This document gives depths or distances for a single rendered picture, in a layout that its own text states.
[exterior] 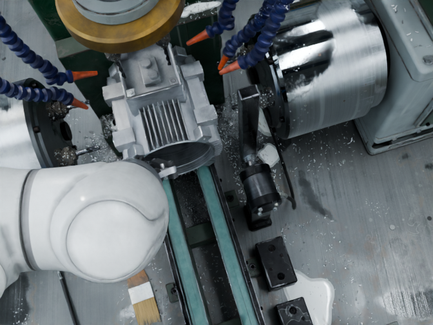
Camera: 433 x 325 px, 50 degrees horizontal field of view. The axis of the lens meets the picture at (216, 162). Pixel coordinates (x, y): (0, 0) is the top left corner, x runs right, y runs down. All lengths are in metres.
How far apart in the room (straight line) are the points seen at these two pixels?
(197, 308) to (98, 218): 0.56
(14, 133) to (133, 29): 0.30
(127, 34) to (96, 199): 0.30
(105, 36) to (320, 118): 0.42
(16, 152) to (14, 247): 0.39
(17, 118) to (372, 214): 0.76
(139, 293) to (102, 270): 0.65
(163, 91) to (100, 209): 0.45
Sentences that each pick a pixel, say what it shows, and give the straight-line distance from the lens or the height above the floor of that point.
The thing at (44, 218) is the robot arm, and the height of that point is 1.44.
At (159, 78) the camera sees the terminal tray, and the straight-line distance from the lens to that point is 0.84.
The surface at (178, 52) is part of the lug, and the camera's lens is 0.91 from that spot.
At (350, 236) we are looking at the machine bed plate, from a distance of 1.08.
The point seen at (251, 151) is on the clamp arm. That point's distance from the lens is 0.86.
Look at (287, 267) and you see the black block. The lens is 0.99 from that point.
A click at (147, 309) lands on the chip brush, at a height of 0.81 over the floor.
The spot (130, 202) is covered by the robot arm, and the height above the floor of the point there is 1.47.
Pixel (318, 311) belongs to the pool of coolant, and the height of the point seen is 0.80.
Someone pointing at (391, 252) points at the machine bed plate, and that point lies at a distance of 1.10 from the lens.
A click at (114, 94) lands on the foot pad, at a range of 0.90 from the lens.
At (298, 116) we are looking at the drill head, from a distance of 0.84.
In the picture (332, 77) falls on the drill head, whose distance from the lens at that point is 0.83.
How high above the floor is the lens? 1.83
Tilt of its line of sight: 69 degrees down
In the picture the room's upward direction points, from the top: 9 degrees counter-clockwise
